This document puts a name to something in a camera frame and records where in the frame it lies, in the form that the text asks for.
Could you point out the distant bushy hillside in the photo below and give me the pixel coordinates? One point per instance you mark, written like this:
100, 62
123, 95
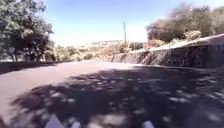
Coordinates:
96, 50

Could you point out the grey asphalt road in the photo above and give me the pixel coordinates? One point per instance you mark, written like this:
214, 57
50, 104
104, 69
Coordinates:
100, 90

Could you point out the thin pole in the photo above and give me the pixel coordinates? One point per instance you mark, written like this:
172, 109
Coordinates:
125, 33

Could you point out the robot's own part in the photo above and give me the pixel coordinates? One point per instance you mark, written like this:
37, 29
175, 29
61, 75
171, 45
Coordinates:
76, 125
148, 124

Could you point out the dry bushy trees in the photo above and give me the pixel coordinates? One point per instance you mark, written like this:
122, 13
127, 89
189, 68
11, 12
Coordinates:
186, 21

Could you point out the large leafy tree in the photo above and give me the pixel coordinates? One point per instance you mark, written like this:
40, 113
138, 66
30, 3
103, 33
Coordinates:
21, 30

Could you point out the stone retaining wall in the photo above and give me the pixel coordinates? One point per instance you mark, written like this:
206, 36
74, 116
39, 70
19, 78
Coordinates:
173, 55

